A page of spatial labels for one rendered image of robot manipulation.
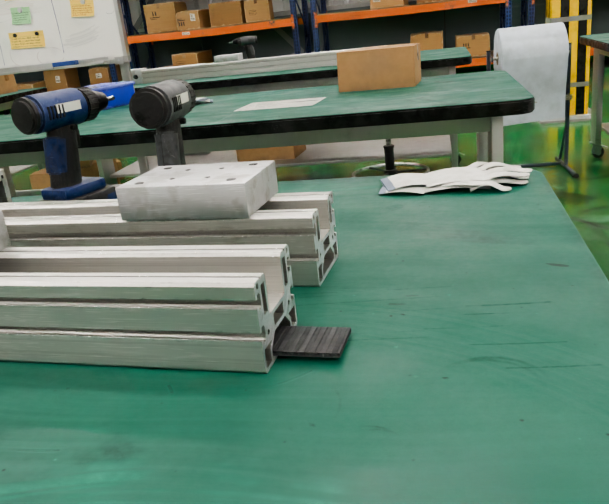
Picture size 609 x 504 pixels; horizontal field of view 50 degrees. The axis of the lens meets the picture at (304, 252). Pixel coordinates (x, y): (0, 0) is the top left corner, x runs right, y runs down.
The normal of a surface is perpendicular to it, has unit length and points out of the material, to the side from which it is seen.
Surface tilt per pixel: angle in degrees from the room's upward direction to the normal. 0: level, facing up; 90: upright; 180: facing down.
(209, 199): 90
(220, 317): 90
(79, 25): 90
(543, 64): 99
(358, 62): 88
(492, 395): 0
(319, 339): 0
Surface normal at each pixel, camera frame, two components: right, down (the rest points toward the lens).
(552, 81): -0.11, 0.54
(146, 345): -0.26, 0.35
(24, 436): -0.11, -0.94
